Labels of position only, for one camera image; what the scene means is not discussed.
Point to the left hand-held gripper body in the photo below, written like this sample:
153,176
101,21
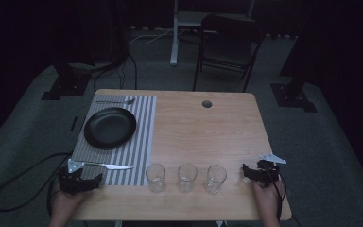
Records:
72,184

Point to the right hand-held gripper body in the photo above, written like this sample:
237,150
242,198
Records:
267,175

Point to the person's left hand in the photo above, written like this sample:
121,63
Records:
65,203

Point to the person's right hand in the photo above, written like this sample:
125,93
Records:
266,200

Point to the silver table knife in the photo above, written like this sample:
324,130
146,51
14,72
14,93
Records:
113,165

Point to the clear drinking glass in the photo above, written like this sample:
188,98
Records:
187,179
215,180
155,179

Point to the black round plate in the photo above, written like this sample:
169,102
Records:
110,127

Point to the small black floor strip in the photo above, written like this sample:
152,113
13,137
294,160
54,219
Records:
73,124

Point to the grey white striped placemat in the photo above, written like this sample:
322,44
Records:
140,132

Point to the dark round table grommet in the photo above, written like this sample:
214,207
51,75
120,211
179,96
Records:
207,104

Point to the silver fork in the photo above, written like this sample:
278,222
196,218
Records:
116,101

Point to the black folding chair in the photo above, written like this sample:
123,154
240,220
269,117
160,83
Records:
230,41

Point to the black stand with base plate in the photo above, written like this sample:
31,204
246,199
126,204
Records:
67,85
293,96

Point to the white metal desk frame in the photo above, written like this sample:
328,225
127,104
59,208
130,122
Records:
175,41

